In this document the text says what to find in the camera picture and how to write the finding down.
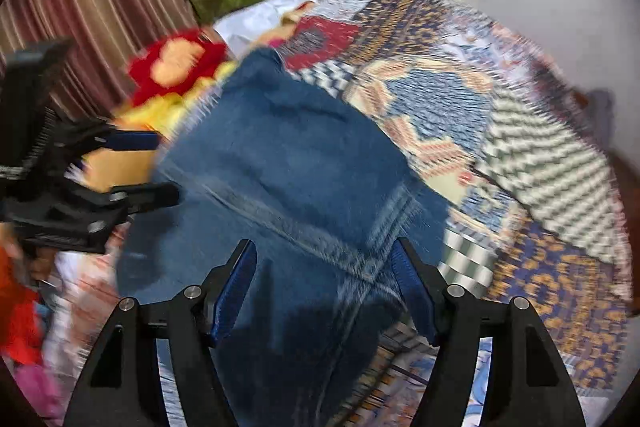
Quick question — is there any blue denim jacket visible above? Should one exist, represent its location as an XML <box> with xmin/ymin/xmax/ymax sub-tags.
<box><xmin>116</xmin><ymin>47</ymin><xmax>451</xmax><ymax>427</ymax></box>

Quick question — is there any orange cloth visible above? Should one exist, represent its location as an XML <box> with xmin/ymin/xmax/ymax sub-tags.
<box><xmin>80</xmin><ymin>146</ymin><xmax>157</xmax><ymax>194</ymax></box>

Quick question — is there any yellow cloth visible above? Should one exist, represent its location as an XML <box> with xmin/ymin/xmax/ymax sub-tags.
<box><xmin>112</xmin><ymin>62</ymin><xmax>237</xmax><ymax>142</ymax></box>

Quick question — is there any red fluffy blanket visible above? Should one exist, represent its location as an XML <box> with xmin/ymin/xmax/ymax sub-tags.
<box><xmin>125</xmin><ymin>27</ymin><xmax>231</xmax><ymax>106</ymax></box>

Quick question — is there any pink cloth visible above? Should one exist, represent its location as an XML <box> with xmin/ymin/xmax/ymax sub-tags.
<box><xmin>14</xmin><ymin>361</ymin><xmax>64</xmax><ymax>419</ymax></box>

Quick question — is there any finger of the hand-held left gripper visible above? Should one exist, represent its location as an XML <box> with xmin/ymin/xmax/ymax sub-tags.
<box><xmin>50</xmin><ymin>119</ymin><xmax>162</xmax><ymax>156</ymax></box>
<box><xmin>10</xmin><ymin>182</ymin><xmax>181</xmax><ymax>256</ymax></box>

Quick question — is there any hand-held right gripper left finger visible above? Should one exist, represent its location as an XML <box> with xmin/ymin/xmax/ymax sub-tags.
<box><xmin>62</xmin><ymin>238</ymin><xmax>258</xmax><ymax>427</ymax></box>

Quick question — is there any patchwork printed bedspread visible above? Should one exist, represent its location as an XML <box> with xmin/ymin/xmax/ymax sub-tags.
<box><xmin>45</xmin><ymin>0</ymin><xmax>633</xmax><ymax>427</ymax></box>

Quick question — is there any white cloth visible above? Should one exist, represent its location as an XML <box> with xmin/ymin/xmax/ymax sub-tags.
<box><xmin>212</xmin><ymin>0</ymin><xmax>319</xmax><ymax>58</ymax></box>

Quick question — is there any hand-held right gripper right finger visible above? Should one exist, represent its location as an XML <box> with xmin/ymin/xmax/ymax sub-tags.
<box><xmin>391</xmin><ymin>237</ymin><xmax>586</xmax><ymax>427</ymax></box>

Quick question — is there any bright red cloth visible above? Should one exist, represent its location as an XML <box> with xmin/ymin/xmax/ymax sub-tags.
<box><xmin>0</xmin><ymin>247</ymin><xmax>47</xmax><ymax>366</ymax></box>

